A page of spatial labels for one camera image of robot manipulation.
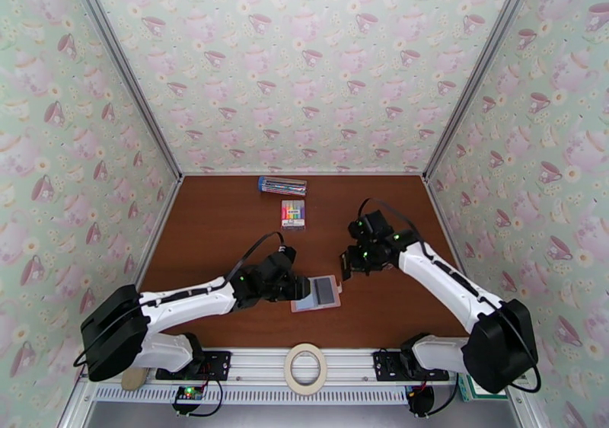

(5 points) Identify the aluminium frame rail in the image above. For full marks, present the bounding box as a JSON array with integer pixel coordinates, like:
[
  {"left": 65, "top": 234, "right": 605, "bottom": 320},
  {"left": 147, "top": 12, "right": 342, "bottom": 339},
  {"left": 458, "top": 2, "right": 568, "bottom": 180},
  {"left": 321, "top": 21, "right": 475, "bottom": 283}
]
[{"left": 78, "top": 345, "right": 529, "bottom": 387}]

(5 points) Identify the pink leather card holder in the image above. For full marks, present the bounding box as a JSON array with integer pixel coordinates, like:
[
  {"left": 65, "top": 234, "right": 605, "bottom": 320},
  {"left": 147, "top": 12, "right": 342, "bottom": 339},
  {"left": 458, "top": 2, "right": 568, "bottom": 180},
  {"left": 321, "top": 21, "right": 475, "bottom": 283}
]
[{"left": 290, "top": 274, "right": 343, "bottom": 315}]

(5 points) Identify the green white cardboard box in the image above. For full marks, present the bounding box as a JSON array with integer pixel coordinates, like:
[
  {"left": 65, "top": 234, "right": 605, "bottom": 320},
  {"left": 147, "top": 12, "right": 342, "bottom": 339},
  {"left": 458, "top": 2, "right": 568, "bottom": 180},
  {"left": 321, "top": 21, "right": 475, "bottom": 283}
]
[{"left": 458, "top": 374, "right": 508, "bottom": 403}]

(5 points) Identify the coloured marker pack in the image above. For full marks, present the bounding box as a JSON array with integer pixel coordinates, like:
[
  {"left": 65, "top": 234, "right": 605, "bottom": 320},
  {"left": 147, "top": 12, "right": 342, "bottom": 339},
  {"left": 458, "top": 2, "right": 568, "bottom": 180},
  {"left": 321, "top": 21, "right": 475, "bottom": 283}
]
[{"left": 280, "top": 199, "right": 307, "bottom": 232}]

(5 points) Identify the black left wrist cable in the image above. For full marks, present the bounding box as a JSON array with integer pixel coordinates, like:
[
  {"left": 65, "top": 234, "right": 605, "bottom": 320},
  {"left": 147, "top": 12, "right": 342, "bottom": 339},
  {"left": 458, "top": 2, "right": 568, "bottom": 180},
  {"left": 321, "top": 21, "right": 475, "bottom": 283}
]
[{"left": 223, "top": 232, "right": 285, "bottom": 283}]

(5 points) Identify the blue coloured pencil tube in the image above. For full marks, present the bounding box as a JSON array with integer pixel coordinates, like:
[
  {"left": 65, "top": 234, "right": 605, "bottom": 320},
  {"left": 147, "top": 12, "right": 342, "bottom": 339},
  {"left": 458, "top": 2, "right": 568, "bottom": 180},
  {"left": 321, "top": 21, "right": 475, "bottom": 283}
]
[{"left": 257, "top": 175, "right": 308, "bottom": 196}]

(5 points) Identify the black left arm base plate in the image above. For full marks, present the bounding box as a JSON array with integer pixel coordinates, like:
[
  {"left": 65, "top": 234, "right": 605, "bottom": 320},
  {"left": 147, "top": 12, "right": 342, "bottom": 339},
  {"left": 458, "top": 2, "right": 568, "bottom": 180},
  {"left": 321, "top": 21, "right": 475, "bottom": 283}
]
[{"left": 155, "top": 350, "right": 233, "bottom": 381}]

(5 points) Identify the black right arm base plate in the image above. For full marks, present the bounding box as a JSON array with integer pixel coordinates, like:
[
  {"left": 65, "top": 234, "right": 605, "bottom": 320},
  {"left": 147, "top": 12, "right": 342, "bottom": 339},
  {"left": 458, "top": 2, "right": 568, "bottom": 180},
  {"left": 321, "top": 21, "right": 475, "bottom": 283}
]
[{"left": 372, "top": 350, "right": 451, "bottom": 382}]

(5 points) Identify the black puck cable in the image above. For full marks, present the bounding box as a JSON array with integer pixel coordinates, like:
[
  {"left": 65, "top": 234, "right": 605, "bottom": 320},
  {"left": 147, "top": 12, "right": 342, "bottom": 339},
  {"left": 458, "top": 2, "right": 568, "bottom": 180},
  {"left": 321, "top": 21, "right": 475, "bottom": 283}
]
[{"left": 428, "top": 369, "right": 461, "bottom": 416}]

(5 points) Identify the grey credit card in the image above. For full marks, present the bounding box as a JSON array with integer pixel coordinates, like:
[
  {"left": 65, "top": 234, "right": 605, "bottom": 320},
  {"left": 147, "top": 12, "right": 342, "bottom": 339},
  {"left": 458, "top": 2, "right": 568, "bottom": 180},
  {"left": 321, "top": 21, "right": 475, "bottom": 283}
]
[{"left": 315, "top": 276, "right": 335, "bottom": 307}]

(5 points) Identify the white slotted cable duct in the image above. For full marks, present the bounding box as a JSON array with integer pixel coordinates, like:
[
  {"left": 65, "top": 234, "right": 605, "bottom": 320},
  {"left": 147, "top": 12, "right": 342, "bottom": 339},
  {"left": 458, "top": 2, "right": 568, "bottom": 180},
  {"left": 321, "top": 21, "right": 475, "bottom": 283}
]
[{"left": 92, "top": 383, "right": 410, "bottom": 405}]

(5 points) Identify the black board cable loop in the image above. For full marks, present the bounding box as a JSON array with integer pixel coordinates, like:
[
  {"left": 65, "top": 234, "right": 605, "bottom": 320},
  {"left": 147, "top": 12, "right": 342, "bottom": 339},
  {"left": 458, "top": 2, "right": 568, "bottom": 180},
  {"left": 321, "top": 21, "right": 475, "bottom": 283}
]
[{"left": 173, "top": 378, "right": 225, "bottom": 417}]

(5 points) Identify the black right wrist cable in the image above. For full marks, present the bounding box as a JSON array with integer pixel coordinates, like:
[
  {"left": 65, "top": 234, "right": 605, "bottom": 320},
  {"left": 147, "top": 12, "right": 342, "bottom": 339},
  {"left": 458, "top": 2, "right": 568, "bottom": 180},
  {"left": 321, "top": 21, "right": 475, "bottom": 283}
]
[{"left": 356, "top": 198, "right": 426, "bottom": 251}]

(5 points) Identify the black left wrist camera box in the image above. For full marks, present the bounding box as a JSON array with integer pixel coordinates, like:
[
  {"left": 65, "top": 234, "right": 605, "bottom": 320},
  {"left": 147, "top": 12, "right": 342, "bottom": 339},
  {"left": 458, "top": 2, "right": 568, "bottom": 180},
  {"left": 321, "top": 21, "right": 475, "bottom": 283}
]
[{"left": 259, "top": 248, "right": 297, "bottom": 280}]

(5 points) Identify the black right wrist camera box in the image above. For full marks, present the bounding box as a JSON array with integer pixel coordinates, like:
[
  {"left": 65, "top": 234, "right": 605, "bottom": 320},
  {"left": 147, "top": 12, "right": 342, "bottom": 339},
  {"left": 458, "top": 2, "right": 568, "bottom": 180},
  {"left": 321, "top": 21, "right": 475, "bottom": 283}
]
[{"left": 359, "top": 209, "right": 394, "bottom": 241}]

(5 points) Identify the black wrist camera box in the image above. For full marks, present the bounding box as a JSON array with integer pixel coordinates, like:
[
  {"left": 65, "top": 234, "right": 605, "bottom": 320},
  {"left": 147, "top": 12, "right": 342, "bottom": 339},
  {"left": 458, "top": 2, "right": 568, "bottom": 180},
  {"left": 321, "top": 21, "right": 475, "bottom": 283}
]
[
  {"left": 359, "top": 209, "right": 394, "bottom": 241},
  {"left": 259, "top": 248, "right": 297, "bottom": 280}
]

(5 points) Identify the tan wooden block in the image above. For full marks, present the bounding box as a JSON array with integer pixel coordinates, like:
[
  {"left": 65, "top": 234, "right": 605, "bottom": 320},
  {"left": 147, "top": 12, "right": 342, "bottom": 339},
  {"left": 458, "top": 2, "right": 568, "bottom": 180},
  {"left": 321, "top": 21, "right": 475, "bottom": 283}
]
[{"left": 120, "top": 368, "right": 151, "bottom": 391}]

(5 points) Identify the small circuit board with LED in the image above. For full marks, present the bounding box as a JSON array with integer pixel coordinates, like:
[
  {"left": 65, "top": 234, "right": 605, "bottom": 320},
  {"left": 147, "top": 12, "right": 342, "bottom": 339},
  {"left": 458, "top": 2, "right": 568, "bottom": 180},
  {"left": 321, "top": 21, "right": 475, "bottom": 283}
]
[{"left": 173, "top": 385, "right": 206, "bottom": 405}]

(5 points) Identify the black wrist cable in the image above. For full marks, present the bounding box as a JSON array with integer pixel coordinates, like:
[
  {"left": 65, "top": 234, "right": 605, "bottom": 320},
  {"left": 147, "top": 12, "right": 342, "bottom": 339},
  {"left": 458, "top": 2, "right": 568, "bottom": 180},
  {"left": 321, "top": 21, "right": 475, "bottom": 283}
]
[
  {"left": 356, "top": 198, "right": 426, "bottom": 251},
  {"left": 223, "top": 232, "right": 285, "bottom": 283}
]

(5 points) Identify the white masking tape roll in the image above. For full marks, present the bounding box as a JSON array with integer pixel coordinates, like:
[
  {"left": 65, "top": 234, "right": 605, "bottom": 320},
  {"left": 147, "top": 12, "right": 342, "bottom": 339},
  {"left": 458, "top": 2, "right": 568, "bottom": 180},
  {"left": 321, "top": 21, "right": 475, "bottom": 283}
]
[{"left": 283, "top": 343, "right": 328, "bottom": 397}]

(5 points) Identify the aluminium corner post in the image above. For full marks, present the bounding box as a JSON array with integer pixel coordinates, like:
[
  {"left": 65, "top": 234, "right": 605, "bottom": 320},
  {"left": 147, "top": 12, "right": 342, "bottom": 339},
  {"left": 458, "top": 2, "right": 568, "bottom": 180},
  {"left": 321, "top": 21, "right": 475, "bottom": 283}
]
[
  {"left": 64, "top": 0, "right": 184, "bottom": 183},
  {"left": 422, "top": 0, "right": 544, "bottom": 183}
]

